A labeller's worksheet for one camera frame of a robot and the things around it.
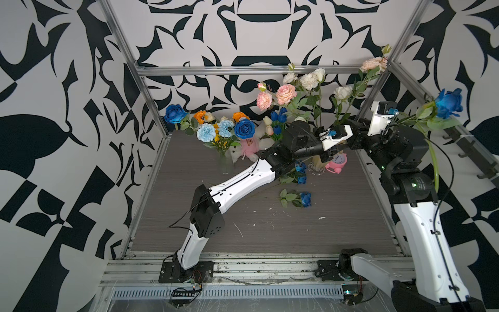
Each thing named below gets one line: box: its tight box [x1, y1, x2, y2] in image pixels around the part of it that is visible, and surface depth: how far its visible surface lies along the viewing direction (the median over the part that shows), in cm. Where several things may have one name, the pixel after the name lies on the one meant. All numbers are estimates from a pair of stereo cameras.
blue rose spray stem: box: [391, 87, 464, 143], surface depth 46 cm
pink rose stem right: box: [335, 44, 392, 126], surface depth 79 cm
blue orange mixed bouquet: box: [163, 104, 256, 152], surface depth 73 cm
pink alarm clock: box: [324, 150, 348, 175], surface depth 106 cm
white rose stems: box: [282, 62, 353, 128], surface depth 84 cm
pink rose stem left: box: [255, 81, 297, 112], surface depth 70 cm
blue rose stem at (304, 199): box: [268, 188, 313, 208], surface depth 93 cm
